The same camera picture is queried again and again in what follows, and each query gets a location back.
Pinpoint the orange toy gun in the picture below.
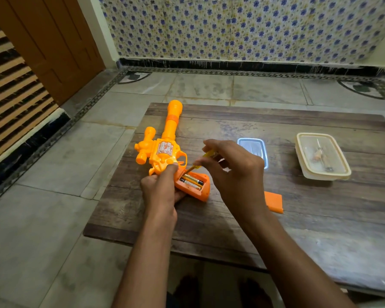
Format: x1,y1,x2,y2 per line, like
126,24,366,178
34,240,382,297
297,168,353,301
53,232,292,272
134,100,211,202

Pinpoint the black and gold battery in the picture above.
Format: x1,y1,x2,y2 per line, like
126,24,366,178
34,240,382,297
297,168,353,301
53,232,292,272
179,178,202,191
184,174,204,186

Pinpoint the person's left hand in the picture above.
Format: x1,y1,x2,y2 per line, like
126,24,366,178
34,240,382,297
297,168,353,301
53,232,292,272
140,163,187,222

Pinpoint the brown wooden door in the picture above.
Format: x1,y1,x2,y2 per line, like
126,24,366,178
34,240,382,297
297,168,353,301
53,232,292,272
0,0,106,106

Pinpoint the person's right forearm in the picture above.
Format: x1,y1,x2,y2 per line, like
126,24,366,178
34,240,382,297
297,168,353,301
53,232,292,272
241,207,357,308

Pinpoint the yellow handled screwdriver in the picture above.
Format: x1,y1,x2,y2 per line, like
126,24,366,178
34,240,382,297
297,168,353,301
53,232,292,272
185,150,216,174

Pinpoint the small metal screwdriver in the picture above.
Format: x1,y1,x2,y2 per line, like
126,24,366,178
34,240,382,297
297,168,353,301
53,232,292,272
316,139,334,172

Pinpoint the clear plastic lid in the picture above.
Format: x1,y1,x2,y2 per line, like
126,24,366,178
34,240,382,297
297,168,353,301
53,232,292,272
237,138,269,170

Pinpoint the striped slatted panel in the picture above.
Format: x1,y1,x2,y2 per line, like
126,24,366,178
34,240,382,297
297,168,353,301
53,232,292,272
0,11,60,166

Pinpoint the clear plastic container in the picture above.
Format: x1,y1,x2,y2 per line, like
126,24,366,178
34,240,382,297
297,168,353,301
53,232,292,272
295,133,352,181

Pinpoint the orange battery cover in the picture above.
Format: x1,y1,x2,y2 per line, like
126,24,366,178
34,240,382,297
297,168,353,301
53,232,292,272
264,191,284,215

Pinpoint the person's left forearm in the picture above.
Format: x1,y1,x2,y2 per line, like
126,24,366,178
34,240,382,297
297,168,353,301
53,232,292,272
112,212,179,308

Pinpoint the person's right hand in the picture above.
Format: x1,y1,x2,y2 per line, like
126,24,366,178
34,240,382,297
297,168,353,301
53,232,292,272
193,139,271,225

